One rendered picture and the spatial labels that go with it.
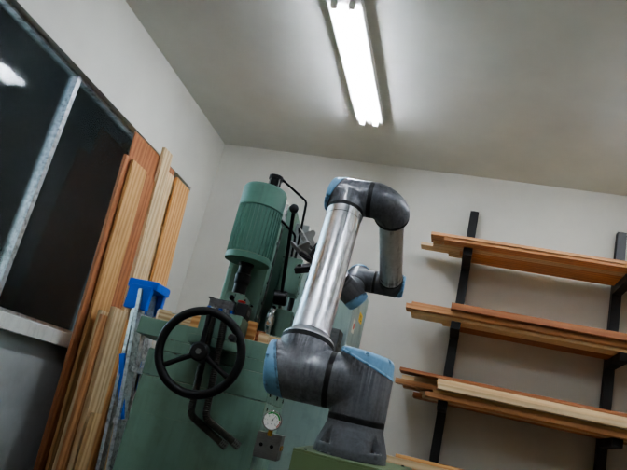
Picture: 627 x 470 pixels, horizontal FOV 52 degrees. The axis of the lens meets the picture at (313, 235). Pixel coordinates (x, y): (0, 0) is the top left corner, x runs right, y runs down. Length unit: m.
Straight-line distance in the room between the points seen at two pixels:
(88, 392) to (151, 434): 1.42
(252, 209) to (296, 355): 0.87
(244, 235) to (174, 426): 0.72
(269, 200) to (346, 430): 1.07
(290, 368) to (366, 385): 0.20
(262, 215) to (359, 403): 1.00
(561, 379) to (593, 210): 1.23
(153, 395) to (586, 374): 3.13
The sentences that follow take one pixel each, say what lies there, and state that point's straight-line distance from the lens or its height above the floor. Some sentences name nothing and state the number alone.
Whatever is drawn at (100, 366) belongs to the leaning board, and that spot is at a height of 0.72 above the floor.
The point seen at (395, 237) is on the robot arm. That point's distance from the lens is 2.14.
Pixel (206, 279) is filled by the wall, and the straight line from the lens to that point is 5.01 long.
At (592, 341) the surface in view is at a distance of 4.22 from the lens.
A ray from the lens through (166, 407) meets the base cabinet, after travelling 2.26.
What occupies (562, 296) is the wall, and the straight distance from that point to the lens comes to 4.73.
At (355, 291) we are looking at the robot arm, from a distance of 2.41.
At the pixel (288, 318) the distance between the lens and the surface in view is 2.55.
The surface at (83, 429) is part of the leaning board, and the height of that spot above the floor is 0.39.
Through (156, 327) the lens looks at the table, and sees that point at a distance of 2.30.
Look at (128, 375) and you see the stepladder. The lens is 3.16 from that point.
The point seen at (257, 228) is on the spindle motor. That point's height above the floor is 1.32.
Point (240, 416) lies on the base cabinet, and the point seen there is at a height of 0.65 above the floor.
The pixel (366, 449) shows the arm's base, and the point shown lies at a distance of 1.66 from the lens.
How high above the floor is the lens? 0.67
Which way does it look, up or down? 16 degrees up
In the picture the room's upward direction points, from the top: 13 degrees clockwise
